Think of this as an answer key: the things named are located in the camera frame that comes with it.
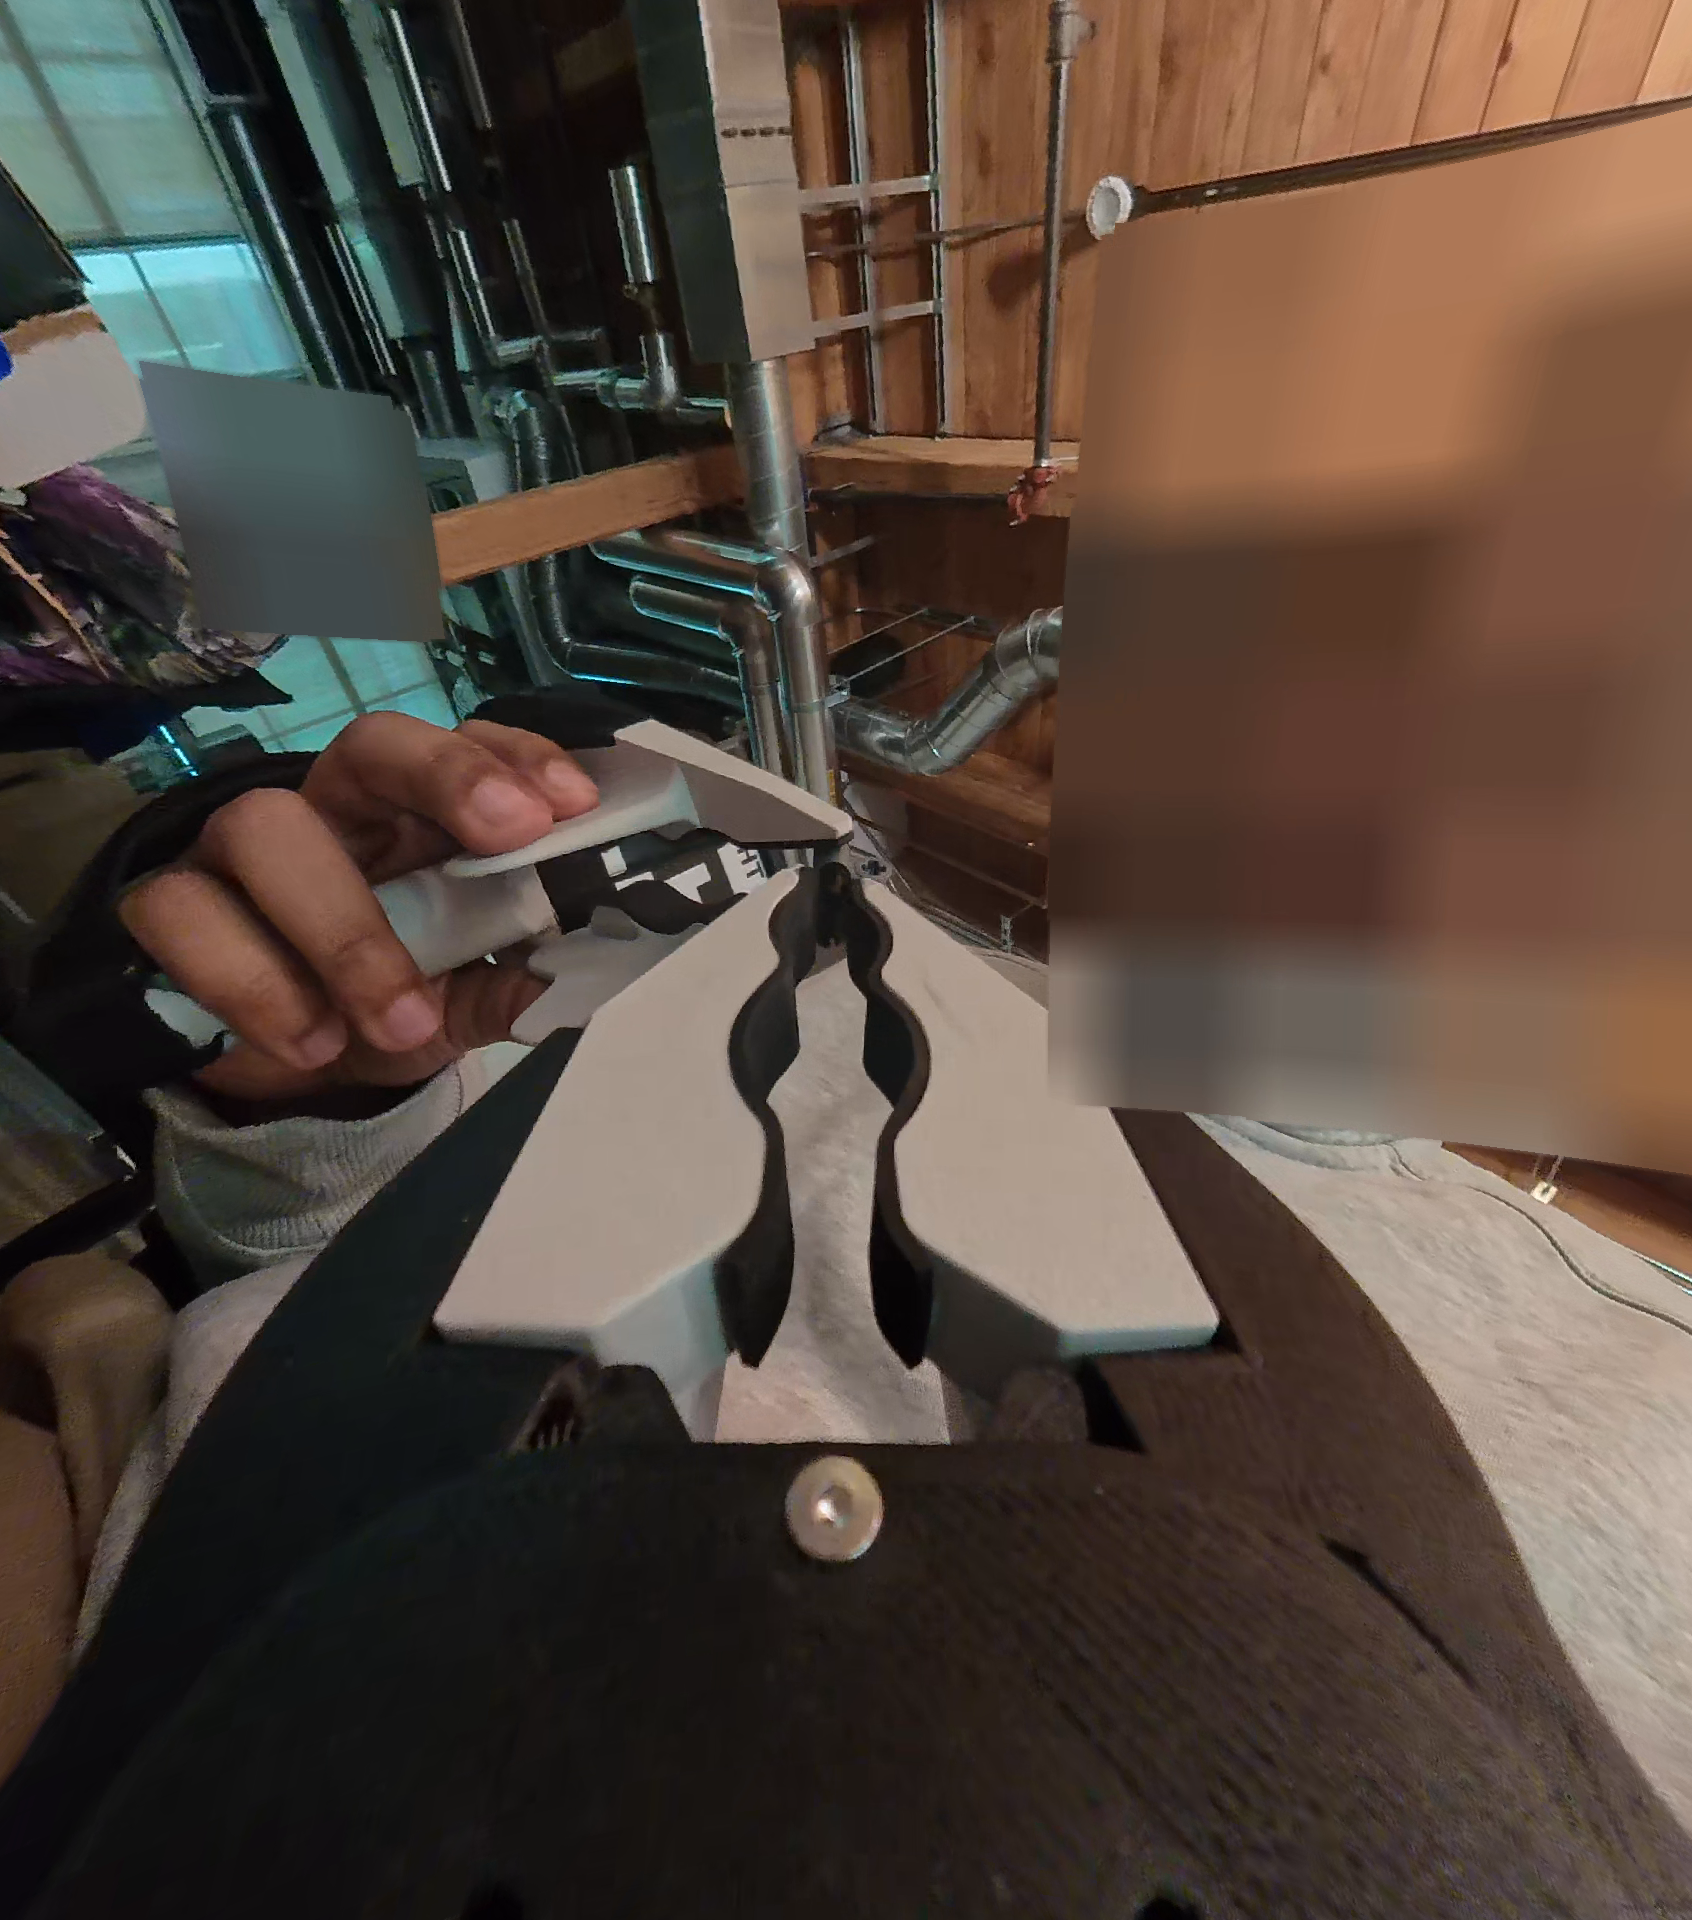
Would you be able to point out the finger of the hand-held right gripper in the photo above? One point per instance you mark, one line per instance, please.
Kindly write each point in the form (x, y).
(741, 788)

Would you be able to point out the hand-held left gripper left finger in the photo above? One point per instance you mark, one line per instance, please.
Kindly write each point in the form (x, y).
(606, 1170)

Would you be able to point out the person's right hand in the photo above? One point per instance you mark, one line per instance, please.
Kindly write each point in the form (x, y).
(307, 840)

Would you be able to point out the person's grey sweatshirt torso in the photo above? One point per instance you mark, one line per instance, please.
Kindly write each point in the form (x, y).
(1536, 1424)

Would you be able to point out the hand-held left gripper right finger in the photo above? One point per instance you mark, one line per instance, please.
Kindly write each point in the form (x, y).
(1056, 1200)

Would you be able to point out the person's right forearm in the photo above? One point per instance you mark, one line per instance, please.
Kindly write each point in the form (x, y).
(276, 1185)

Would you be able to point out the purple printed box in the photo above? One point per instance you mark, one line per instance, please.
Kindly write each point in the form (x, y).
(81, 571)

